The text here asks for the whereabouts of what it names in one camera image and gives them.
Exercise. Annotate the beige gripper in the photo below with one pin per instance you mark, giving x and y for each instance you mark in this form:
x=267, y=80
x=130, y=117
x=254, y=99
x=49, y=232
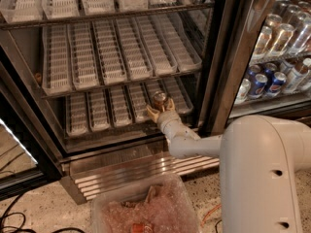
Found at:
x=167, y=117

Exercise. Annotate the orange soda can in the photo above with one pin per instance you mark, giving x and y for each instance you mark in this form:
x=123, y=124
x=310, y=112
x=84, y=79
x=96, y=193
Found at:
x=160, y=99

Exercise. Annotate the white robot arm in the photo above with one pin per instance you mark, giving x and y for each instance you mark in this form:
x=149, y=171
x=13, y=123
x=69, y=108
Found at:
x=259, y=156

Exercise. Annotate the white can front left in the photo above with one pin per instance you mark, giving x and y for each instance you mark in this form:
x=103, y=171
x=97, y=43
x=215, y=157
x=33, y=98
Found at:
x=243, y=91

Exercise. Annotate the blue pepsi can back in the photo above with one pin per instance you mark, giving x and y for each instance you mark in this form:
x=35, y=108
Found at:
x=252, y=71

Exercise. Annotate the blue pepsi can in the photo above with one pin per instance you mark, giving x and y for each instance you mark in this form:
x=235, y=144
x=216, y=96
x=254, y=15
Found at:
x=275, y=84
x=258, y=84
x=252, y=71

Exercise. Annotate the blue pepsi can front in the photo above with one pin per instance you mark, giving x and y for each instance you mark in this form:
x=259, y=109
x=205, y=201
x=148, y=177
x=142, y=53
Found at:
x=258, y=84

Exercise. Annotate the glass fridge door right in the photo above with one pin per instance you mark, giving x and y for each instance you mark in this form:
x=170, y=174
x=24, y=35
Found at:
x=234, y=30

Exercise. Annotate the red can in bin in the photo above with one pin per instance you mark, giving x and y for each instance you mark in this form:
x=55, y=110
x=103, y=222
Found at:
x=142, y=228

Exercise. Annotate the blue pepsi can right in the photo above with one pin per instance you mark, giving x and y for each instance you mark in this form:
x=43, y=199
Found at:
x=275, y=84

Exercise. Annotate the silver can upper shelf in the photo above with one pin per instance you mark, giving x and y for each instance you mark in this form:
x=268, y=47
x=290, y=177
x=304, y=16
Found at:
x=265, y=36

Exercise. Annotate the open fridge door left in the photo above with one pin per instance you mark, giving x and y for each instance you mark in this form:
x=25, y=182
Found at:
x=24, y=162

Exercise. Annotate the clear plastic bin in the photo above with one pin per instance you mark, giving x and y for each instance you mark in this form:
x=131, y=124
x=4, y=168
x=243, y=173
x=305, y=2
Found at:
x=133, y=192

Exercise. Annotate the bubble wrap in bin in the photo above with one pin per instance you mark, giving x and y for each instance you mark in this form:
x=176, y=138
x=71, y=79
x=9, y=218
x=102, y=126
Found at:
x=163, y=207

